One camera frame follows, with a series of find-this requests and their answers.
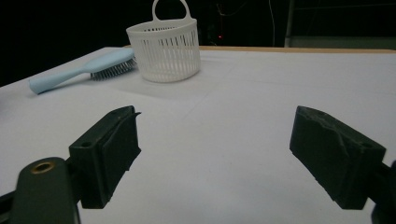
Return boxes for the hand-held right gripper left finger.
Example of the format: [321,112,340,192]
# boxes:
[68,105,142,210]

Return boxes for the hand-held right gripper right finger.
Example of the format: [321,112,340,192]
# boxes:
[289,105,388,210]

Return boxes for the light blue hairbrush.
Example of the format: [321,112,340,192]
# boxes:
[28,47,138,95]

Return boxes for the white slotted plastic basket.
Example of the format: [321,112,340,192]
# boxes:
[125,0,202,84]

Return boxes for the grey metal frame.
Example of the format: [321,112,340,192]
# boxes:
[284,0,396,49]

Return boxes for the thin white cable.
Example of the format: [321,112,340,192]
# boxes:
[268,0,276,48]

